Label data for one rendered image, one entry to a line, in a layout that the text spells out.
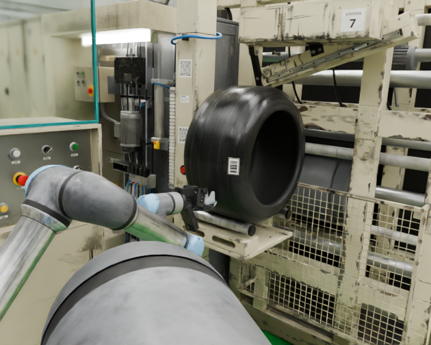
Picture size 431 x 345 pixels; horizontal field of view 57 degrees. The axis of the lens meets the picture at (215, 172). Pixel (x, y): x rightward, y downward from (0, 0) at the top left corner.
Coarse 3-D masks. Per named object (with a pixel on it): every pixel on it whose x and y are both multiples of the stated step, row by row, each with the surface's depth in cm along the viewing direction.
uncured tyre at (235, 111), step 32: (224, 96) 151; (256, 96) 146; (288, 96) 162; (192, 128) 150; (224, 128) 141; (256, 128) 142; (288, 128) 180; (192, 160) 149; (224, 160) 140; (256, 160) 192; (288, 160) 184; (224, 192) 144; (256, 192) 186; (288, 192) 169
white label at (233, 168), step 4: (228, 160) 139; (232, 160) 138; (236, 160) 138; (228, 164) 139; (232, 164) 139; (236, 164) 138; (228, 168) 139; (232, 168) 139; (236, 168) 139; (228, 172) 140; (232, 172) 139; (236, 172) 139
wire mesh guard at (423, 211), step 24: (336, 192) 178; (360, 216) 173; (288, 240) 199; (240, 264) 222; (264, 264) 211; (264, 288) 213; (312, 288) 194; (336, 288) 186; (384, 288) 171; (288, 312) 205; (360, 312) 180; (408, 312) 165
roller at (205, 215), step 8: (200, 216) 167; (208, 216) 165; (216, 216) 163; (224, 216) 162; (216, 224) 162; (224, 224) 159; (232, 224) 157; (240, 224) 155; (248, 224) 154; (240, 232) 155; (248, 232) 152
